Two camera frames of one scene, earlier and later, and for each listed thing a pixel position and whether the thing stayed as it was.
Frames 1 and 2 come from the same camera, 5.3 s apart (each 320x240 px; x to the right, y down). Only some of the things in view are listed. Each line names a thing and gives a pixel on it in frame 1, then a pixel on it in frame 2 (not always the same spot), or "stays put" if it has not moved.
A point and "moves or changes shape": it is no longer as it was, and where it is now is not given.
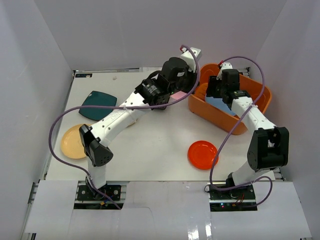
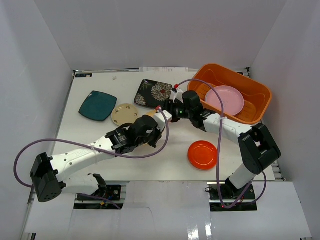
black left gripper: [187, 81] -> [153, 136]
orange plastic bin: [198, 107] stays put
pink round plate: [176, 96] moves or changes shape
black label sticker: [83, 75] stays put
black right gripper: [212, 82] -> [171, 105]
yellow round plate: [72, 144] -> [148, 148]
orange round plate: [202, 155] stays put
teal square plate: [97, 98] stays put
